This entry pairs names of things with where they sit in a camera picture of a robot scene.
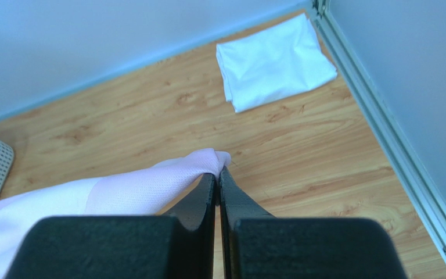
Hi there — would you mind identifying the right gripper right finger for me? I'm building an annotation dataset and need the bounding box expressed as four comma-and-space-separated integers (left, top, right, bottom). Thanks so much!
218, 168, 407, 278

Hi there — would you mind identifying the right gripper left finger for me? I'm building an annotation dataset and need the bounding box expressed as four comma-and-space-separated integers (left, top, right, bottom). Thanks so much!
6, 174, 216, 278

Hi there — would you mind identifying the folded white t shirt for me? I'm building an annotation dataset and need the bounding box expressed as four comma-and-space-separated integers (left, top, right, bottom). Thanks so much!
216, 13, 337, 113

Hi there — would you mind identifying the pink t shirt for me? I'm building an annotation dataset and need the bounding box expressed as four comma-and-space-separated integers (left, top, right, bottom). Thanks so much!
0, 148, 231, 278

